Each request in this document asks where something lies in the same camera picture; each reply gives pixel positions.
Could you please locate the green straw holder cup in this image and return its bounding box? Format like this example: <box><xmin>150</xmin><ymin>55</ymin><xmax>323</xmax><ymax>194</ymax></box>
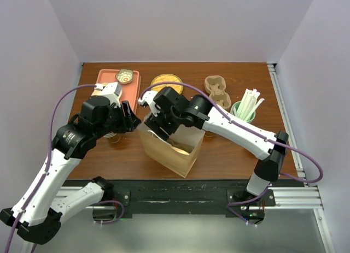
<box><xmin>230</xmin><ymin>101</ymin><xmax>256</xmax><ymax>123</ymax></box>

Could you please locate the small patterned dish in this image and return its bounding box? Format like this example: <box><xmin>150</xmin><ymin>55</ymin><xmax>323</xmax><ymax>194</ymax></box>
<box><xmin>115</xmin><ymin>69</ymin><xmax>133</xmax><ymax>85</ymax></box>

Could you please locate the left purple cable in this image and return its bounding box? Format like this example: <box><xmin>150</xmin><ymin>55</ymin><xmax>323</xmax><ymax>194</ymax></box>
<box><xmin>4</xmin><ymin>84</ymin><xmax>125</xmax><ymax>253</ymax></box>

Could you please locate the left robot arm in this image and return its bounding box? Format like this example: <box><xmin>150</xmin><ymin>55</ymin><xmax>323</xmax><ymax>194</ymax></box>
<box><xmin>1</xmin><ymin>96</ymin><xmax>141</xmax><ymax>245</ymax></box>

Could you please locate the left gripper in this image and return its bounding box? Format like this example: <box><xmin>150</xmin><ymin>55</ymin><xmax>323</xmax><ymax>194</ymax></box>
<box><xmin>95</xmin><ymin>99</ymin><xmax>141</xmax><ymax>138</ymax></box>

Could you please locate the stack of paper cups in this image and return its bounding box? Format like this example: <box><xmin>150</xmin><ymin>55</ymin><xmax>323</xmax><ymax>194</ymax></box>
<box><xmin>104</xmin><ymin>132</ymin><xmax>121</xmax><ymax>144</ymax></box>

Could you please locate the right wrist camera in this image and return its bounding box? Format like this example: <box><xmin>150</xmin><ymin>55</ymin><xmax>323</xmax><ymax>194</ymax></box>
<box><xmin>138</xmin><ymin>86</ymin><xmax>189</xmax><ymax>117</ymax></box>

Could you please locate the yellow woven coaster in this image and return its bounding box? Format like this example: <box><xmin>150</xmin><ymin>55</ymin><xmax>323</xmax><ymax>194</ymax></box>
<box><xmin>150</xmin><ymin>73</ymin><xmax>184</xmax><ymax>95</ymax></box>

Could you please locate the pink rectangular tray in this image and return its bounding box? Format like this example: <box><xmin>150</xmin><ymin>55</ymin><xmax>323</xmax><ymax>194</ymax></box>
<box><xmin>96</xmin><ymin>69</ymin><xmax>141</xmax><ymax>113</ymax></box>

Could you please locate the purple cable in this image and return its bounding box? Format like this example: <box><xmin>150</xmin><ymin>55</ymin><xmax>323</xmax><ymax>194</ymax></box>
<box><xmin>4</xmin><ymin>84</ymin><xmax>125</xmax><ymax>253</ymax></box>
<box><xmin>139</xmin><ymin>82</ymin><xmax>324</xmax><ymax>226</ymax></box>

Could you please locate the cream square plate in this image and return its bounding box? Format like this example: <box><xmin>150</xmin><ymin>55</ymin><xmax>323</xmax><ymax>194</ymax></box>
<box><xmin>91</xmin><ymin>88</ymin><xmax>103</xmax><ymax>96</ymax></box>

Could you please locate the aluminium rail frame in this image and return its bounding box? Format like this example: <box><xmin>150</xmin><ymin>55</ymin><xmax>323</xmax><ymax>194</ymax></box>
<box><xmin>20</xmin><ymin>62</ymin><xmax>336</xmax><ymax>253</ymax></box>

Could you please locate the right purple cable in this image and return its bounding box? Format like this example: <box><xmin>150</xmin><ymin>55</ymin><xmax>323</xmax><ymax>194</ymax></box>
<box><xmin>139</xmin><ymin>82</ymin><xmax>324</xmax><ymax>226</ymax></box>

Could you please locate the brown paper bag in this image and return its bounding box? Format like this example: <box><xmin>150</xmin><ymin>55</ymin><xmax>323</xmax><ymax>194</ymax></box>
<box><xmin>137</xmin><ymin>122</ymin><xmax>205</xmax><ymax>178</ymax></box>

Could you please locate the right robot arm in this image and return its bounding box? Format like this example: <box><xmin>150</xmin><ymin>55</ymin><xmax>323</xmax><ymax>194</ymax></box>
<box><xmin>138</xmin><ymin>87</ymin><xmax>288</xmax><ymax>205</ymax></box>

